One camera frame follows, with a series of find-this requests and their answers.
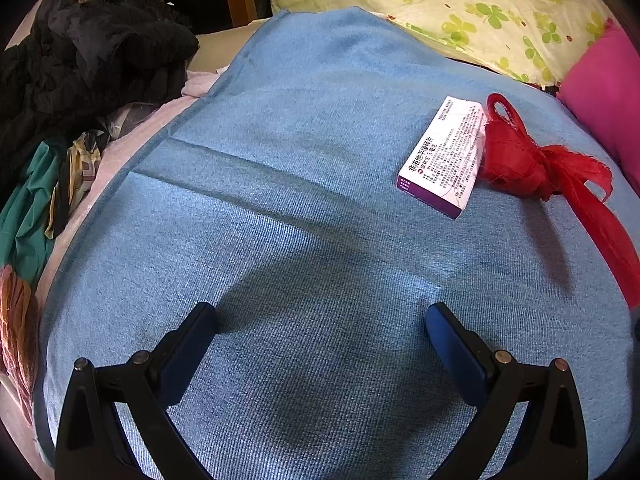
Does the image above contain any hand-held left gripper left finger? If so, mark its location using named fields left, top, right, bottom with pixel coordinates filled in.
left=55, top=301, right=219, bottom=480

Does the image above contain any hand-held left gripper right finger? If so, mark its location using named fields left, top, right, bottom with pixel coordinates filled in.
left=425, top=302, right=589, bottom=480

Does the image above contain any white purple medicine box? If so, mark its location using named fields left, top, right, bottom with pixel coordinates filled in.
left=396, top=96, right=488, bottom=220

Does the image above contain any red plastic string ball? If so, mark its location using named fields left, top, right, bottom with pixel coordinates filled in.
left=479, top=92, right=640, bottom=309

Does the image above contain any pink orange cloth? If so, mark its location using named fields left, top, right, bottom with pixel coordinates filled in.
left=0, top=265, right=41, bottom=396

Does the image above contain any blue blanket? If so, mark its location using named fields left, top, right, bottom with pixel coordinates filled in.
left=32, top=6, right=633, bottom=480

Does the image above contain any green cloth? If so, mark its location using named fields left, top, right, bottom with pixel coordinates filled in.
left=0, top=140, right=68, bottom=286

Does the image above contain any yellow black patterned cloth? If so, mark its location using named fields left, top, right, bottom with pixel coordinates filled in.
left=45, top=130, right=108, bottom=241

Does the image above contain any grey cloth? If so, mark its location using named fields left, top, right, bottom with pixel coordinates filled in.
left=102, top=101, right=163, bottom=141

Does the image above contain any pink pillow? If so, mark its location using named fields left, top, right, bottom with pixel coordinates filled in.
left=556, top=19, right=640, bottom=193

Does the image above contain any beige mattress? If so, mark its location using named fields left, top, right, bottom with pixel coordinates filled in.
left=185, top=16, right=274, bottom=75

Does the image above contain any black fluffy cloth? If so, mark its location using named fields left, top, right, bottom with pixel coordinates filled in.
left=0, top=0, right=201, bottom=181

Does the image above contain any green clover print quilt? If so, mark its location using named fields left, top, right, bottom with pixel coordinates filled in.
left=270, top=0, right=613, bottom=92

